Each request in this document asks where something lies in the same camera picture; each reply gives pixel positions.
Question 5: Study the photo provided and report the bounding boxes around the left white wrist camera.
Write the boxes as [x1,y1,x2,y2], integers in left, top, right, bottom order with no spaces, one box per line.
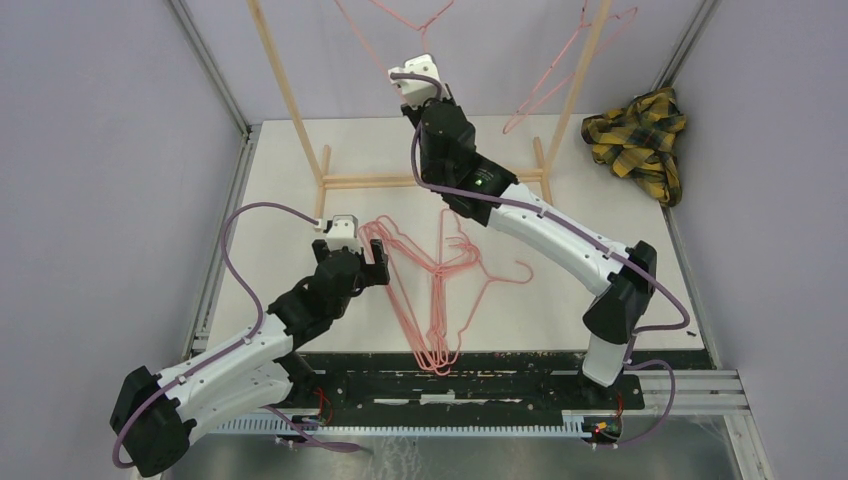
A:
[325,214,362,253]

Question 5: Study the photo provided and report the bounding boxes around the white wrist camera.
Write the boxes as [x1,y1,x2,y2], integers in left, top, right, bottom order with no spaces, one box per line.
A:
[388,53,446,109]
[325,214,362,253]

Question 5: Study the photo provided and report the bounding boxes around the white slotted cable duct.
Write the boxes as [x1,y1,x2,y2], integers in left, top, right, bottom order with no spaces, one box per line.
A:
[211,412,591,440]

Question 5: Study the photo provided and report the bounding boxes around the purple cable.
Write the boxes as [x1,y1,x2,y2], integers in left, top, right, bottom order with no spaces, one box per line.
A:
[389,71,692,333]
[111,201,329,470]

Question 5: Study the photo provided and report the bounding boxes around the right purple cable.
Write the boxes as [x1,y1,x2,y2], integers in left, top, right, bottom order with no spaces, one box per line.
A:
[389,71,692,333]

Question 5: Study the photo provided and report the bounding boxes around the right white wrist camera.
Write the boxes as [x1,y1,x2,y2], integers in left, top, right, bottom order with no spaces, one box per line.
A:
[388,53,446,109]

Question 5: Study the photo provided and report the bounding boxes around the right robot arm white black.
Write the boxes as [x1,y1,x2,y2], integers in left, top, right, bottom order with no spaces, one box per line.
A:
[401,99,657,408]

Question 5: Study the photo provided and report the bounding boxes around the yellow plaid shirt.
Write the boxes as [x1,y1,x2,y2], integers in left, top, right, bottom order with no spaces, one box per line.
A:
[580,87,687,208]

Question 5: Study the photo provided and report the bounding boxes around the aluminium frame rail left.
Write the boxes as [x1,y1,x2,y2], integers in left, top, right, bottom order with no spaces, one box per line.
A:
[131,1,251,368]

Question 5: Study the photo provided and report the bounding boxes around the wooden clothes rack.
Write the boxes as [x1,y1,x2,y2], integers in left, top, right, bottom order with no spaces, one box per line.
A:
[245,0,614,227]

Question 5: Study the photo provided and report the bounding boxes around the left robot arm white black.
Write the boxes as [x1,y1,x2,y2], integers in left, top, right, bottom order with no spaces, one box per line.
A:
[109,240,390,477]

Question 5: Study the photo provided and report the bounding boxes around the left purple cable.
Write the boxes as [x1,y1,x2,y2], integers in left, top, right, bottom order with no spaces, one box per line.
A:
[111,201,329,470]

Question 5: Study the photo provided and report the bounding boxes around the aluminium frame rail right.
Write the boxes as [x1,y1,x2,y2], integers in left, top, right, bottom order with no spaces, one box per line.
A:
[652,0,776,480]

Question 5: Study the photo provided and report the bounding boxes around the aluminium frame rail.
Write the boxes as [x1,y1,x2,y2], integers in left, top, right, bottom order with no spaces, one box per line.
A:
[652,0,776,480]
[131,1,251,368]

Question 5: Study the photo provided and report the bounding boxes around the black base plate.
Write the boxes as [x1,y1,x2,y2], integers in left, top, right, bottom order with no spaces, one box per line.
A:
[275,351,646,428]

